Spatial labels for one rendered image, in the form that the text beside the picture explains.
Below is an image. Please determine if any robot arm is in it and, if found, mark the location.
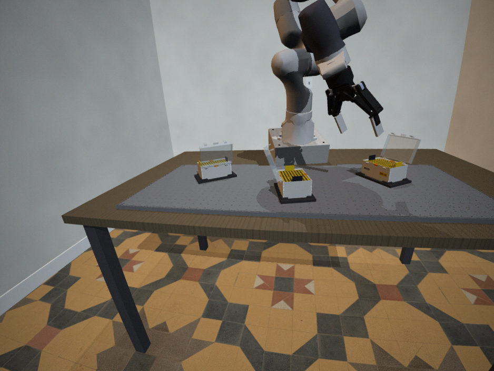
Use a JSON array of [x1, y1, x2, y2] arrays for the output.
[[271, 0, 367, 145]]

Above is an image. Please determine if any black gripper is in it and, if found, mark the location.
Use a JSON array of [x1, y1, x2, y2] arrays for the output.
[[325, 65, 384, 137]]

